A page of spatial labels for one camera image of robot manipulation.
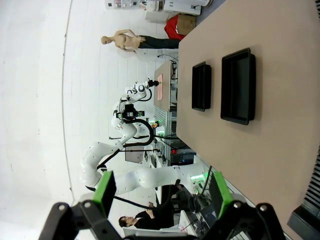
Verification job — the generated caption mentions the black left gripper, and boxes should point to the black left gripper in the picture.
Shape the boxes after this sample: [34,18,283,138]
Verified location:
[114,103,146,120]

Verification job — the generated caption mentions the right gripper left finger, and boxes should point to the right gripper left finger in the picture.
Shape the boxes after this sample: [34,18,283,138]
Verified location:
[38,170,126,240]

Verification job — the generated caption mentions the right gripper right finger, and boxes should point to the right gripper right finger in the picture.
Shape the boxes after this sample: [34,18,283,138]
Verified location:
[199,171,286,240]

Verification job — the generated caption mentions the black ESD tray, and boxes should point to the black ESD tray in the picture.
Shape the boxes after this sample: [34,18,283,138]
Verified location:
[191,61,212,112]
[220,47,257,126]

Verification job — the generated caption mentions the pink flat mat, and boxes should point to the pink flat mat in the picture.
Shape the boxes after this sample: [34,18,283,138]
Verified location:
[157,73,165,101]

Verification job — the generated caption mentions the black controller box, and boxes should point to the black controller box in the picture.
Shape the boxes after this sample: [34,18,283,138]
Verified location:
[169,148,195,167]

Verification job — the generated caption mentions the brown background table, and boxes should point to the brown background table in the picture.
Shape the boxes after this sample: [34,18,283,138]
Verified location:
[153,59,180,112]

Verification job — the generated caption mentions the seated person in black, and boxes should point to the seated person in black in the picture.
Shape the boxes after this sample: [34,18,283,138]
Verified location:
[118,184,191,231]

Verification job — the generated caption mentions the beige mannequin dark trousers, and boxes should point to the beige mannequin dark trousers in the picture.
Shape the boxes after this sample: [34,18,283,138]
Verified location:
[100,29,187,54]

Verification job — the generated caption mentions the black slotted board rack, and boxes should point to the black slotted board rack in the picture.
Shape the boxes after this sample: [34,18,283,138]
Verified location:
[286,139,320,240]

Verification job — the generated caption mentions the red bag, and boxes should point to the red bag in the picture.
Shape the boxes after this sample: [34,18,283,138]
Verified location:
[164,14,187,41]

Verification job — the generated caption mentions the open brown cardboard box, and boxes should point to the open brown cardboard box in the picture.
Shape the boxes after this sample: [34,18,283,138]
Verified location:
[176,14,197,36]

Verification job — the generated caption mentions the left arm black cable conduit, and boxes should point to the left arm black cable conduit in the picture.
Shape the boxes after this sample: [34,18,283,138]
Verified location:
[96,117,155,171]

